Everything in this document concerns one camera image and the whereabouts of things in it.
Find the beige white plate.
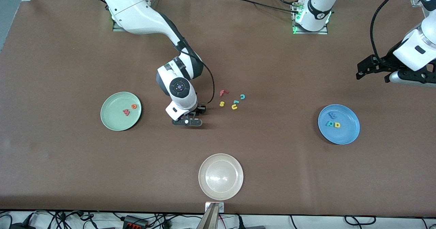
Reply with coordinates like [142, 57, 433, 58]
[199, 153, 244, 201]

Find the light green plate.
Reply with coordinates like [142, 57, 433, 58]
[100, 92, 142, 131]

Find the blue plate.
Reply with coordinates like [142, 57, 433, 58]
[318, 104, 360, 145]

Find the black orange connector block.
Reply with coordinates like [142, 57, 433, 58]
[123, 215, 149, 228]

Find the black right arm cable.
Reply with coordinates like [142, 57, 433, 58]
[160, 14, 215, 106]

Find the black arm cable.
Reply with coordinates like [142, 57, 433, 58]
[371, 0, 409, 64]
[160, 14, 215, 106]

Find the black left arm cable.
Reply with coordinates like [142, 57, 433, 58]
[371, 0, 409, 64]

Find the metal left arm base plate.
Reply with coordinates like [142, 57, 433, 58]
[292, 1, 328, 35]

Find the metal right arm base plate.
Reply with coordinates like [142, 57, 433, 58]
[112, 0, 151, 32]

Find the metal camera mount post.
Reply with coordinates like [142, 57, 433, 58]
[197, 202, 224, 229]

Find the thick black braided cable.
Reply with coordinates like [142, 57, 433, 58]
[221, 0, 300, 15]

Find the black looped floor cable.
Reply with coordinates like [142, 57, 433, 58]
[344, 215, 377, 227]

